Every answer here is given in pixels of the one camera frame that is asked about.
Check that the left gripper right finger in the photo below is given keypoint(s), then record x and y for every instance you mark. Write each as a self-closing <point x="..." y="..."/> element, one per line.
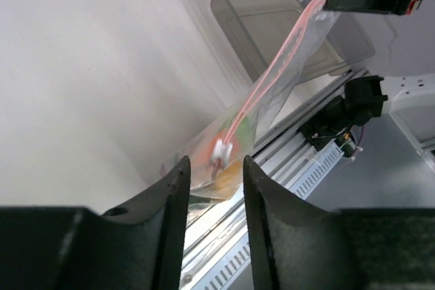
<point x="358" y="249"/>

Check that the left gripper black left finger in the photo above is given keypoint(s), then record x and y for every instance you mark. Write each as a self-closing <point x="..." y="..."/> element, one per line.
<point x="136" y="245"/>

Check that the clear pink zip bag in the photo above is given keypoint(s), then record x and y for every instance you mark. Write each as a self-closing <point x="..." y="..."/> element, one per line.
<point x="249" y="119"/>

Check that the yellow lemon toy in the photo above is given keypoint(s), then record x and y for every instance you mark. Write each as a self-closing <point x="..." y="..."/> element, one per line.
<point x="227" y="182"/>

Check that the red meat slice toy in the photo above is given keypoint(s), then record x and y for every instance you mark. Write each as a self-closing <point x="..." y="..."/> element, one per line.
<point x="214" y="150"/>

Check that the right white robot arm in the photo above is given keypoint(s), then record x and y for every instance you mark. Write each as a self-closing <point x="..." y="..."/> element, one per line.
<point x="369" y="97"/>

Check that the clear plastic food container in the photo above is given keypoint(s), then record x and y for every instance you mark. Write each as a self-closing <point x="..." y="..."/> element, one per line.
<point x="256" y="30"/>

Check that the white slotted cable duct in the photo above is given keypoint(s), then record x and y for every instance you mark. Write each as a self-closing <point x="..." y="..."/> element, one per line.
<point x="258" y="219"/>

